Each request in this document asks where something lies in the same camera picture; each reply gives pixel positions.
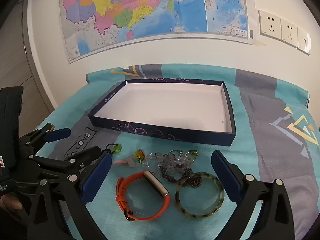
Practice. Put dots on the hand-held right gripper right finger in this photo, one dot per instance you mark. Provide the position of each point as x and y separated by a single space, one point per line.
223 175

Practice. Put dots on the white wall plate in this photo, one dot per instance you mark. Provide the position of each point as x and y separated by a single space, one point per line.
304 41

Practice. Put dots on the white wall socket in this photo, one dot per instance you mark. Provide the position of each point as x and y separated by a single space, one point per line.
270 25
289 32

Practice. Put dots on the colourful wall map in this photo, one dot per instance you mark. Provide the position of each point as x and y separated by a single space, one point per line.
150 10

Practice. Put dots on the green charm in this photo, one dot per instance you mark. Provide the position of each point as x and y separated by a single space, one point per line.
117 150

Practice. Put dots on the teal grey patterned blanket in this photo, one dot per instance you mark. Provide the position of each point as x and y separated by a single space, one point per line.
262 130

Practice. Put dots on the orange smartwatch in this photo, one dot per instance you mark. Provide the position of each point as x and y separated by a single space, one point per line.
157 182

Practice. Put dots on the tortoiseshell bangle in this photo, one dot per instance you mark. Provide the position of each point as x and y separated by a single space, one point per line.
220 190

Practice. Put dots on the navy shallow box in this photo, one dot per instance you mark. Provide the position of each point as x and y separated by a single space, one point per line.
162 105

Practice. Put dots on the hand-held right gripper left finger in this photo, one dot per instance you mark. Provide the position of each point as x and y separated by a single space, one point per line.
96 177

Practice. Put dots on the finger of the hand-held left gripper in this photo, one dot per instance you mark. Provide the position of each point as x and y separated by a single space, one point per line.
85 155
58 134

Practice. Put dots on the amber leaf charm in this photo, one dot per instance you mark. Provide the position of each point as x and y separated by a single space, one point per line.
140 155

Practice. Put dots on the wooden door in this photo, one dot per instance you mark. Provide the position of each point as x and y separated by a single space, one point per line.
15 62

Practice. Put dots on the person's left hand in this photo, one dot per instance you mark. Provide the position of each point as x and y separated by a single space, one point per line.
12 201

